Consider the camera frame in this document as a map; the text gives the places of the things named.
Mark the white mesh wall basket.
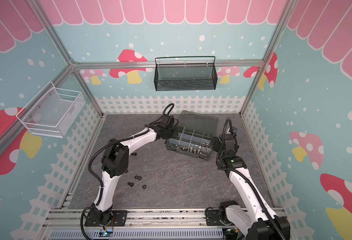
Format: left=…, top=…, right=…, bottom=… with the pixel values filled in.
left=16, top=82, right=85, bottom=138

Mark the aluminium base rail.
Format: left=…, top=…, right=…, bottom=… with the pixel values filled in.
left=42, top=208, right=213, bottom=229

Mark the grey compartment organizer box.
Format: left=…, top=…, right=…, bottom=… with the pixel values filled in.
left=165, top=110, right=219, bottom=161

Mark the black mesh wall basket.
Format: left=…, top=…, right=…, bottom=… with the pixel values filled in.
left=154, top=56, right=218, bottom=91

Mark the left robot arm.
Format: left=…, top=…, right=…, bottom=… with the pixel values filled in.
left=81, top=114, right=179, bottom=225

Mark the silver bolts cluster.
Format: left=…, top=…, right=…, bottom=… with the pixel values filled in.
left=166, top=144, right=201, bottom=158

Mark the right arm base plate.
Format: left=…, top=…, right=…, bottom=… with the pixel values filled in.
left=205, top=207, right=234, bottom=226

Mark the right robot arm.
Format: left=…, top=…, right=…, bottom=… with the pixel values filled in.
left=217, top=127, right=291, bottom=240

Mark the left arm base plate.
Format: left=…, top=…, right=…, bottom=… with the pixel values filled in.
left=85, top=209, right=127, bottom=227

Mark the white slotted cable duct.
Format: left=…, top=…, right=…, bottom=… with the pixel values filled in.
left=48, top=228, right=224, bottom=240

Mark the silver nut pair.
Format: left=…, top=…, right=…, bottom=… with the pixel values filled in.
left=202, top=140, right=211, bottom=148

